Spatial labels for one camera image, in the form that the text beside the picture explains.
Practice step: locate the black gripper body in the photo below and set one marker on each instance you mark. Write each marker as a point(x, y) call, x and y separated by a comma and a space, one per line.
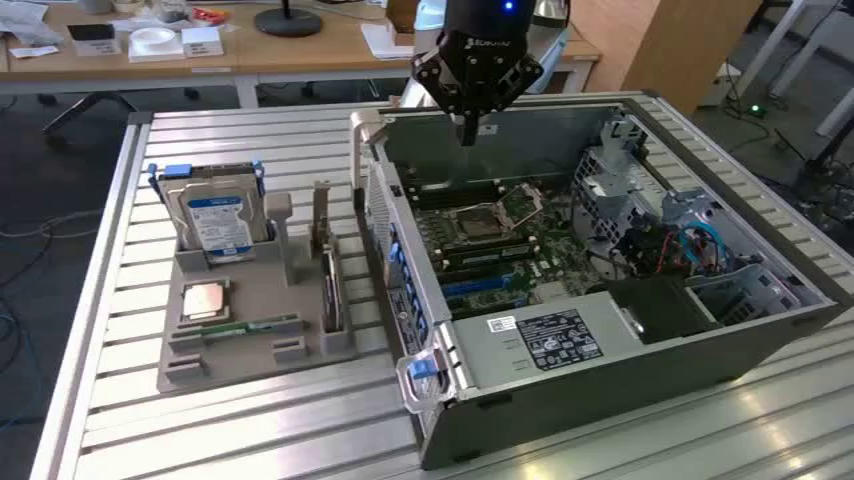
point(483, 35)

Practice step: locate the graphics card with black fan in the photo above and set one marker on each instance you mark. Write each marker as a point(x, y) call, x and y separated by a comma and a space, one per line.
point(331, 290)

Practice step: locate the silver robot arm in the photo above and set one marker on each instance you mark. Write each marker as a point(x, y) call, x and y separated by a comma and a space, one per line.
point(427, 25)

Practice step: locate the white paper stack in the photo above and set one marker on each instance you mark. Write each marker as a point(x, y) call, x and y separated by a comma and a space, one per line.
point(383, 42)

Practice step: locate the brown cardboard box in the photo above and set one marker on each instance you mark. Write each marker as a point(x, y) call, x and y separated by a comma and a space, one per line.
point(400, 15)

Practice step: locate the wooden desk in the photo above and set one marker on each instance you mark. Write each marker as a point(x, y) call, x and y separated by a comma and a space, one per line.
point(300, 55)

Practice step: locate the black lamp base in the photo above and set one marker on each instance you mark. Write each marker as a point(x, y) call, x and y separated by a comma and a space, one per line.
point(287, 24)

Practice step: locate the wooden cabinet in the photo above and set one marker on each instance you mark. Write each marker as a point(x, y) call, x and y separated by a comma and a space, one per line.
point(694, 50)

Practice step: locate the CPU socket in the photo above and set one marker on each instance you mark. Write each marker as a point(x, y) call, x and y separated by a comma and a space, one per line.
point(476, 222)

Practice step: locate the green motherboard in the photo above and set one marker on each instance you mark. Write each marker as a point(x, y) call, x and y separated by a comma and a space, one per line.
point(553, 250)

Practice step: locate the white cube box with label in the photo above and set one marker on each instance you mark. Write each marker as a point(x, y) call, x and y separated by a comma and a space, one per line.
point(201, 40)

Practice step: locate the red small item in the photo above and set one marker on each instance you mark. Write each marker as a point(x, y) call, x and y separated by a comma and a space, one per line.
point(208, 17)

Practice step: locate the black device with green light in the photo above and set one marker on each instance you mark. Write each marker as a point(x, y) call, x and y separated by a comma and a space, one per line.
point(755, 108)

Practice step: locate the white flat box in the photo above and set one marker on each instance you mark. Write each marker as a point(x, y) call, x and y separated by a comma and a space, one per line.
point(156, 55)

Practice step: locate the blue expansion slot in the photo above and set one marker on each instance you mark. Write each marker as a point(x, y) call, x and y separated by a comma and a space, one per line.
point(480, 286)

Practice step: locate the white tape roll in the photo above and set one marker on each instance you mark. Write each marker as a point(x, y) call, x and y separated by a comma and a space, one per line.
point(152, 36)

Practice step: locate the hard disk in blue caddy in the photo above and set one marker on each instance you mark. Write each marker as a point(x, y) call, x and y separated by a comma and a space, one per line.
point(216, 220)

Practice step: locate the grey parts rack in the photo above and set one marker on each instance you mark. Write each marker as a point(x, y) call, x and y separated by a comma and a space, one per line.
point(253, 290)

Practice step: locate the black topped label box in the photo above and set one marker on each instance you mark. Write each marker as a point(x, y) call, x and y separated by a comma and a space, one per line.
point(89, 32)

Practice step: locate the grey cup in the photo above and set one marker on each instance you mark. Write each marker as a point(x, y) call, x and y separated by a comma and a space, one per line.
point(94, 6)

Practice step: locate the black chair base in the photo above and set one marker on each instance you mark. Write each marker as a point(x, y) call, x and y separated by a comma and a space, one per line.
point(73, 112)

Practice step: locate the silver CPU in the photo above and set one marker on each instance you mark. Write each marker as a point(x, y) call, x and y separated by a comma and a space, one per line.
point(201, 300)

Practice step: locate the grey power supply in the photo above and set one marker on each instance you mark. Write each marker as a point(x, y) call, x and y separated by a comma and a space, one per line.
point(493, 360)

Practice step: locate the green RAM stick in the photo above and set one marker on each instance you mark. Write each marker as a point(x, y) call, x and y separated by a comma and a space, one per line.
point(233, 328)

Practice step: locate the blue case latch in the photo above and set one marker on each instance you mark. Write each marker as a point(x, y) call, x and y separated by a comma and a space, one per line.
point(420, 371)

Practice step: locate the white card with red mark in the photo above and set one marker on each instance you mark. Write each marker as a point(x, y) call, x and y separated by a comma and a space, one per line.
point(33, 51)

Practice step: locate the clear plastic bag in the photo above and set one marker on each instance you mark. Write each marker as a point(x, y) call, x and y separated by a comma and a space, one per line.
point(26, 25)

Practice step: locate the open grey PC case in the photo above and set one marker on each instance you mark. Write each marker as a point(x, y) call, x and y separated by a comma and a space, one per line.
point(600, 400)

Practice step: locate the white table frame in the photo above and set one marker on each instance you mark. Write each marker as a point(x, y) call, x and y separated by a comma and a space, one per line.
point(803, 52)

